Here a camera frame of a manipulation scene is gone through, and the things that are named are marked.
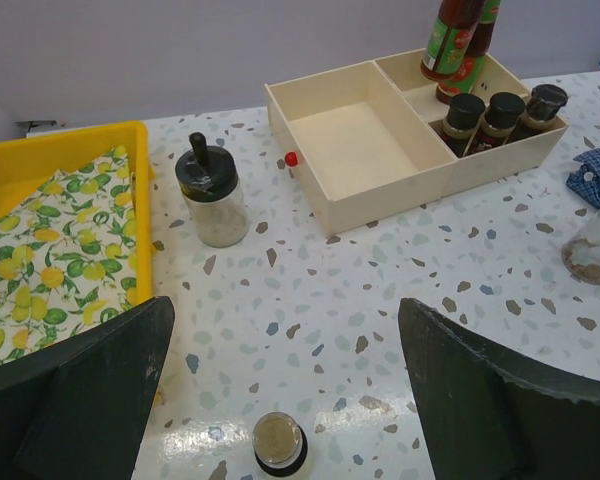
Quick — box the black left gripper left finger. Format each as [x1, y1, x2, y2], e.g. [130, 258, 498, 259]
[0, 296, 175, 479]

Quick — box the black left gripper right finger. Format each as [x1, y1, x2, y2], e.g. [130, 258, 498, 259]
[398, 298, 600, 479]

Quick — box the small yellow oil bottle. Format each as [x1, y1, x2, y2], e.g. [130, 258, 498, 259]
[252, 411, 308, 478]

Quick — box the beige wooden divided box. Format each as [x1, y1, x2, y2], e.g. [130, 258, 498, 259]
[265, 50, 568, 236]

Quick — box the spice jar black lid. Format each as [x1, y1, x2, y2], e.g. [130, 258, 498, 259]
[441, 93, 486, 158]
[466, 92, 526, 155]

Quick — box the small dark spice jar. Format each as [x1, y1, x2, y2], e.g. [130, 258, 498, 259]
[506, 84, 568, 144]

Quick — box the sauce bottle green label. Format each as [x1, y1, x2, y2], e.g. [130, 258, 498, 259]
[420, 0, 486, 82]
[435, 0, 501, 104]

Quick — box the lemon print cloth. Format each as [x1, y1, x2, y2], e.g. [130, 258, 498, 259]
[0, 145, 137, 365]

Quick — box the glass shaker jar brown residue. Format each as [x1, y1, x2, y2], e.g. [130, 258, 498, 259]
[561, 210, 600, 286]

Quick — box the yellow plastic tray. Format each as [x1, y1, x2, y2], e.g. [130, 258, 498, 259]
[0, 122, 152, 306]

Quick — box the glass shaker jar white powder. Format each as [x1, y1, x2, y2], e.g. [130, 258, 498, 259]
[175, 132, 249, 248]

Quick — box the small red cap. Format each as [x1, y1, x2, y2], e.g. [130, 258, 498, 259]
[284, 151, 299, 168]

